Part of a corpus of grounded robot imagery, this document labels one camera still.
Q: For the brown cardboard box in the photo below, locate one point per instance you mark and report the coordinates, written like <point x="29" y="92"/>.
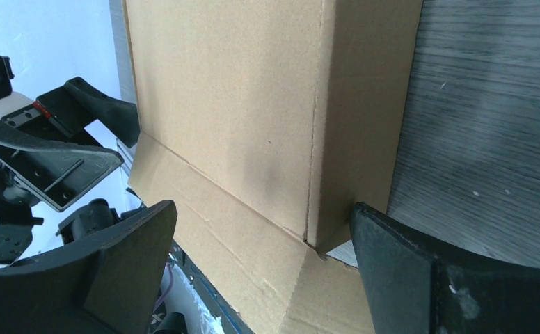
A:
<point x="265" y="122"/>

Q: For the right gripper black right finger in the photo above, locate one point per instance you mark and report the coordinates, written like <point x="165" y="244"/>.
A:
<point x="416" y="283"/>

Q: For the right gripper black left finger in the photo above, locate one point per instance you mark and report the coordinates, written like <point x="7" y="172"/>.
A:
<point x="106" y="282"/>

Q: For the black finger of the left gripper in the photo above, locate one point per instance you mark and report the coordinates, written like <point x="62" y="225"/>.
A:
<point x="47" y="165"/>
<point x="76" y="104"/>

